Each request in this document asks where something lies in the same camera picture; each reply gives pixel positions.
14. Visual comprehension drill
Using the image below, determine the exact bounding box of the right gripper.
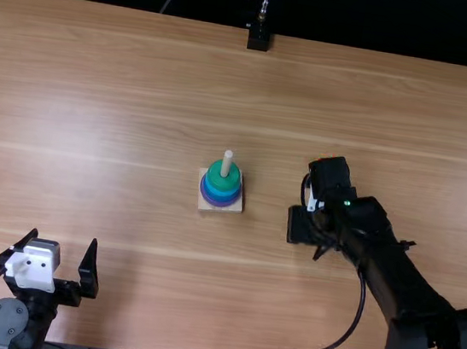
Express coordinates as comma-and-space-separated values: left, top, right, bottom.
283, 149, 364, 253

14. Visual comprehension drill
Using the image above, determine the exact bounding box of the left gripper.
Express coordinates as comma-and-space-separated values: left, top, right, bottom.
0, 223, 107, 313

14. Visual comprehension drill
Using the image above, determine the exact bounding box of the wooden peg base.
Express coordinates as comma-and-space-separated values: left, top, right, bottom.
194, 145, 253, 218

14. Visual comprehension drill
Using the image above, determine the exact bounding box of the black clamp stand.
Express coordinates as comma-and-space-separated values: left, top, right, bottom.
236, 0, 280, 54

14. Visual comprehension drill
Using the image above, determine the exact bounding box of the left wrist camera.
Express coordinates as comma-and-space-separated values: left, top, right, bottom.
1, 234, 64, 295

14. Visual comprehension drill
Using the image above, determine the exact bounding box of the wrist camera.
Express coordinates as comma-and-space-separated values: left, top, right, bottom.
1, 234, 64, 295
305, 183, 329, 215

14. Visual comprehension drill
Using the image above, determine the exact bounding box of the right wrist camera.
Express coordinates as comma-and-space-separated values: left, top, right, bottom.
305, 183, 329, 215

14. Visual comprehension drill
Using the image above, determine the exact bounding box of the dark green ring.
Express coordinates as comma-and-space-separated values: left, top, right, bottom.
204, 158, 243, 192

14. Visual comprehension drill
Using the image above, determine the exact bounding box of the light blue ring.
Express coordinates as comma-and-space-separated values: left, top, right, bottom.
200, 171, 242, 200

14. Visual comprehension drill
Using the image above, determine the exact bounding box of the purple ring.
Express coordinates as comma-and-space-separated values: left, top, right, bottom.
196, 174, 243, 211

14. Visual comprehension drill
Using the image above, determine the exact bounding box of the dark blue ring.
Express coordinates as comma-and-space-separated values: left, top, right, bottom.
197, 173, 243, 206

